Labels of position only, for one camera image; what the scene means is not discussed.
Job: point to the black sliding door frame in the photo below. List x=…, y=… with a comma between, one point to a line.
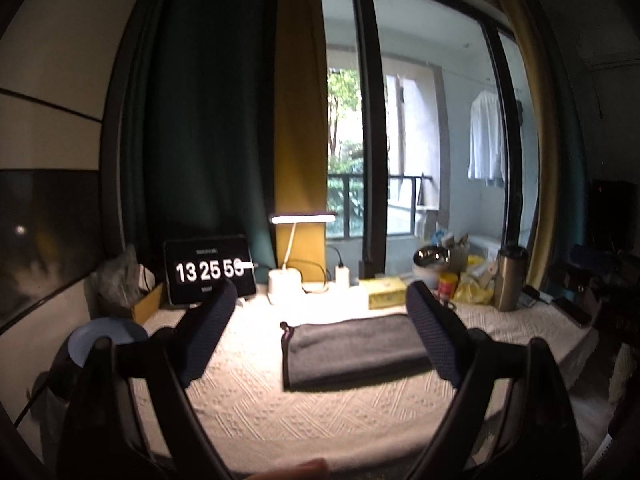
x=372, y=120

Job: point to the white desk lamp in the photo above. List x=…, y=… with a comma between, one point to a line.
x=290, y=265

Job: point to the blue round bowl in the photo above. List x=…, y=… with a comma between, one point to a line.
x=102, y=342

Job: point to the white power adapter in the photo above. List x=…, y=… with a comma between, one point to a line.
x=342, y=272

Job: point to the black phone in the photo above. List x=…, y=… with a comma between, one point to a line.
x=574, y=311

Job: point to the tablet with clock display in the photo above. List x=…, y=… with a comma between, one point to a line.
x=210, y=270

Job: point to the grey towel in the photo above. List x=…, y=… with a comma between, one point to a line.
x=352, y=355

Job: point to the white hanging shirt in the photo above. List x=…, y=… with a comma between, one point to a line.
x=487, y=135

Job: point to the yellow plastic bag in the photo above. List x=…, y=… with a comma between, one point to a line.
x=472, y=285

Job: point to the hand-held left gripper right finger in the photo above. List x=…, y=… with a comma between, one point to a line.
x=434, y=332

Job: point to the cardboard box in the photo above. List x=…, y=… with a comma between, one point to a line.
x=147, y=305

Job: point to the balcony railing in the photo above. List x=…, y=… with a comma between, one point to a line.
x=380, y=200

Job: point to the red yellow can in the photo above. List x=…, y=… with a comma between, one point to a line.
x=447, y=286

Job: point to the white textured table cloth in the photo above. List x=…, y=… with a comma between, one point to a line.
x=310, y=400

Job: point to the yellow tissue box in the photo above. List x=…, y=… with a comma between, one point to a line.
x=384, y=291

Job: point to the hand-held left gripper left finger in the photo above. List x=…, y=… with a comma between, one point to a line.
x=207, y=332

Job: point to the yellow curtain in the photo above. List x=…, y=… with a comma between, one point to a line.
x=300, y=125

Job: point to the stainless steel tumbler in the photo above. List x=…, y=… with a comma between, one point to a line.
x=510, y=277

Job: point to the dark green curtain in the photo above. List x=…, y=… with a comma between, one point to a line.
x=200, y=110

